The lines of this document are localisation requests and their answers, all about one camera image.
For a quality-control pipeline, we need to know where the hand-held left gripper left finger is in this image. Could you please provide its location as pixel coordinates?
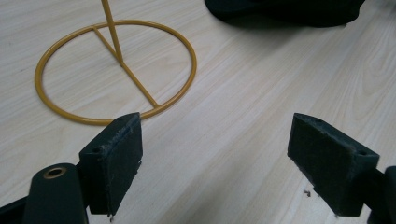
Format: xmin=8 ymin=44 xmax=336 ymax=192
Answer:
xmin=78 ymin=112 xmax=144 ymax=217

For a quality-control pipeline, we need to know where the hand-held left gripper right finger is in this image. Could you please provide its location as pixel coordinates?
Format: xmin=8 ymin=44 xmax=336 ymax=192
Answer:
xmin=287 ymin=112 xmax=381 ymax=217

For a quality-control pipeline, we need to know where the dark cloth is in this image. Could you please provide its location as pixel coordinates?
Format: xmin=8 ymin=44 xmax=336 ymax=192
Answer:
xmin=204 ymin=0 xmax=367 ymax=29

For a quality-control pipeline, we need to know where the gold metal ring stand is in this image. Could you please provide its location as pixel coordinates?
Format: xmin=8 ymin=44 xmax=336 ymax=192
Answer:
xmin=34 ymin=0 xmax=198 ymax=127

